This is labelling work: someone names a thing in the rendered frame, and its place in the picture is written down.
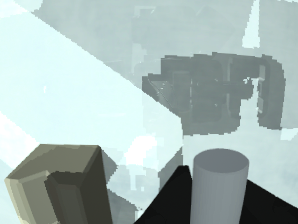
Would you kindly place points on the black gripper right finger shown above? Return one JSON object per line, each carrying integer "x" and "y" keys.
{"x": 261, "y": 207}

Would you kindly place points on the white cylinder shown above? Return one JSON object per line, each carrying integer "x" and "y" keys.
{"x": 218, "y": 186}

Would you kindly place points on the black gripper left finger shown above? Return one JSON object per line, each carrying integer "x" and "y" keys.
{"x": 172, "y": 203}

